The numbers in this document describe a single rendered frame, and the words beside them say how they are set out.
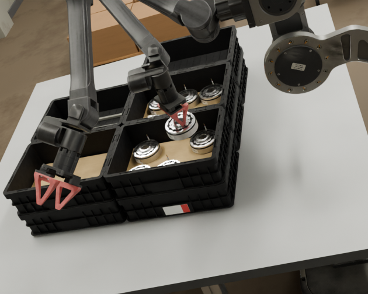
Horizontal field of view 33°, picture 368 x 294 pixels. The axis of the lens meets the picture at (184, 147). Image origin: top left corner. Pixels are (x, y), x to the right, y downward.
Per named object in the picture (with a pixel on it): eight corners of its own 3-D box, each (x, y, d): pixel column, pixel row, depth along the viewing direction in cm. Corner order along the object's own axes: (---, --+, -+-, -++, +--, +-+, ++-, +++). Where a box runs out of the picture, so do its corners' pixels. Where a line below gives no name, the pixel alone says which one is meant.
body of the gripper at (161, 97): (170, 114, 186) (162, 95, 182) (155, 102, 194) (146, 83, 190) (188, 102, 188) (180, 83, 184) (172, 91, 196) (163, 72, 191)
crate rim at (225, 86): (231, 65, 241) (230, 60, 240) (225, 109, 218) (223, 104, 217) (138, 85, 253) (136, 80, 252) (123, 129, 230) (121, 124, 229)
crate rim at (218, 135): (225, 109, 218) (223, 104, 217) (217, 164, 195) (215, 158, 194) (123, 129, 230) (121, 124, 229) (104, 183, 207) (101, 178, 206)
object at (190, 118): (197, 111, 198) (197, 109, 198) (191, 132, 191) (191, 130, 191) (169, 115, 202) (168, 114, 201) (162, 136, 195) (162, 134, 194)
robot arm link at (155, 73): (165, 71, 180) (166, 60, 185) (143, 76, 182) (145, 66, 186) (172, 89, 184) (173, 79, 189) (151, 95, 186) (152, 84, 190)
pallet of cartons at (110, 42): (214, 3, 517) (200, -39, 495) (219, 47, 453) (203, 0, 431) (93, 41, 538) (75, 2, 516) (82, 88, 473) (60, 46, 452)
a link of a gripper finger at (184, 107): (178, 133, 192) (168, 110, 186) (167, 125, 197) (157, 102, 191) (195, 122, 193) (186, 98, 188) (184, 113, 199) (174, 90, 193)
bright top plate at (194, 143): (219, 128, 219) (218, 127, 219) (214, 146, 212) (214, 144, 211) (193, 132, 223) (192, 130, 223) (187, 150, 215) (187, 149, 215)
